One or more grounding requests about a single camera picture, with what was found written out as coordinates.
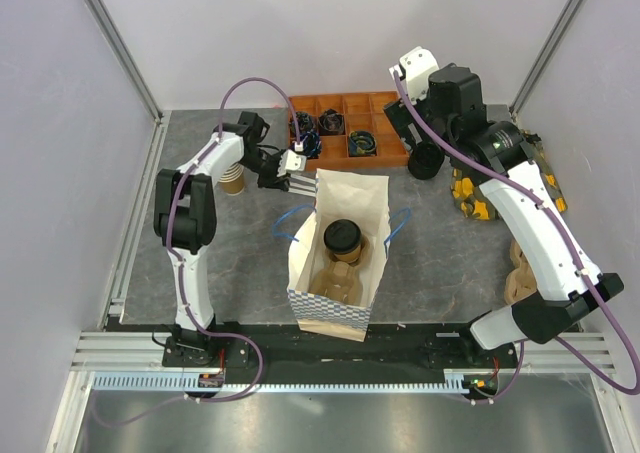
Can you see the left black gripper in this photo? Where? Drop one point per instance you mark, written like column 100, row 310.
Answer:
column 275, row 181

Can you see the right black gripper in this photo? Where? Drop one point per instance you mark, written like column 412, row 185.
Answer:
column 401, row 117

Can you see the paper straw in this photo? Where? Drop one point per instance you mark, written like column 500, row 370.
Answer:
column 302, row 186
column 302, row 191
column 303, row 179

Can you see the checkered paper takeout bag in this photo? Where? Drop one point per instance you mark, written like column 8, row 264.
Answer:
column 363, row 199

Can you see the black coffee cup lid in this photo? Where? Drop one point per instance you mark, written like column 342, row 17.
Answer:
column 342, row 236

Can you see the single paper coffee cup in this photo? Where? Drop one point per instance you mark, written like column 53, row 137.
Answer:
column 351, row 258

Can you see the brown pulp cup carrier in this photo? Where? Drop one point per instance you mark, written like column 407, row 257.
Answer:
column 339, row 281

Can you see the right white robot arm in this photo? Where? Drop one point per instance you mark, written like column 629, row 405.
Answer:
column 451, row 114

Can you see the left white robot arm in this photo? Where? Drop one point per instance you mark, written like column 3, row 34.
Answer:
column 185, row 220

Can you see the stack of black lids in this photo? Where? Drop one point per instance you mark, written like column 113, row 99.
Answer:
column 425, row 161

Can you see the stack of paper cups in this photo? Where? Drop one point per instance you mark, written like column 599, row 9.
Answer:
column 232, row 181

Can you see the green yellow rolled tie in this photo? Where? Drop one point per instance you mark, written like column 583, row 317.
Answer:
column 361, row 143

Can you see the blue striped rolled tie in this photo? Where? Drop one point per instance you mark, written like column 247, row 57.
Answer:
column 311, row 144

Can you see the dark rolled tie left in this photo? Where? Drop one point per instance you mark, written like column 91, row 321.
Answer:
column 304, row 123

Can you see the orange wooden compartment tray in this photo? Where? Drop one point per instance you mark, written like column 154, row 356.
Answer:
column 359, row 112

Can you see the brown dark rolled tie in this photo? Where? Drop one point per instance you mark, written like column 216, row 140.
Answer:
column 330, row 123

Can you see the camouflage fabric bag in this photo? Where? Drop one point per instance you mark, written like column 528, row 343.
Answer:
column 474, row 205

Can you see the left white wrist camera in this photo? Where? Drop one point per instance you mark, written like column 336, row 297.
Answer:
column 290, row 162

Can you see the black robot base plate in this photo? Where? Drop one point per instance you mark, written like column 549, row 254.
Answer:
column 389, row 353

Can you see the grey slotted cable duct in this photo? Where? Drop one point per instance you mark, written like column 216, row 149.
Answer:
column 193, row 382

